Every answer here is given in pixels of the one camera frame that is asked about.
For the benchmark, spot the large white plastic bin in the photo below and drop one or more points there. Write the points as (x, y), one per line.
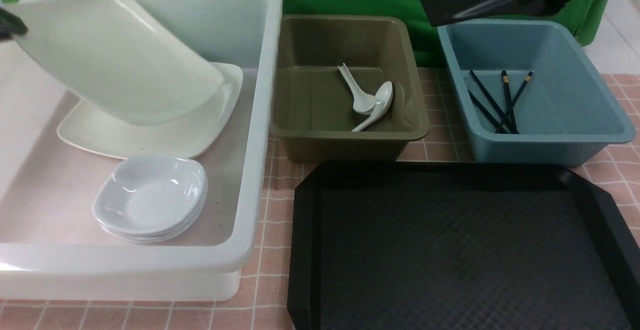
(52, 248)

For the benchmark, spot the black chopstick in blue bin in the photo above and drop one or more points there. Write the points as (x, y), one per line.
(485, 92)

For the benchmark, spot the large white square plate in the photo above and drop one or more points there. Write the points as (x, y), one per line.
(115, 55)

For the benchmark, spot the blue plastic bin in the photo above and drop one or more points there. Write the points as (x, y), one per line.
(566, 114)

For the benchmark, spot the pink checkered tablecloth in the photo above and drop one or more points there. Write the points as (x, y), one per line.
(260, 301)

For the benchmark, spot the white plastic spoon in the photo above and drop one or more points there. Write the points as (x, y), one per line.
(363, 103)

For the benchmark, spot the white spoon in green bin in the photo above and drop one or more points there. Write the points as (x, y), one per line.
(383, 100)

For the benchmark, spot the black serving tray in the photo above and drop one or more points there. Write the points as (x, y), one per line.
(459, 246)

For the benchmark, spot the olive green plastic bin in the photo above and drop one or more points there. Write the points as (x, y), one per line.
(312, 111)

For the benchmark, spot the white small bowl tray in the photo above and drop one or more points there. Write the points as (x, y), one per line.
(195, 212)
(149, 194)

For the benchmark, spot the white square plate in bin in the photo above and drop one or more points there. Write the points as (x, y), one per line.
(90, 129)

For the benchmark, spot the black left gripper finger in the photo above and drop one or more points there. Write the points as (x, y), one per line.
(11, 25)

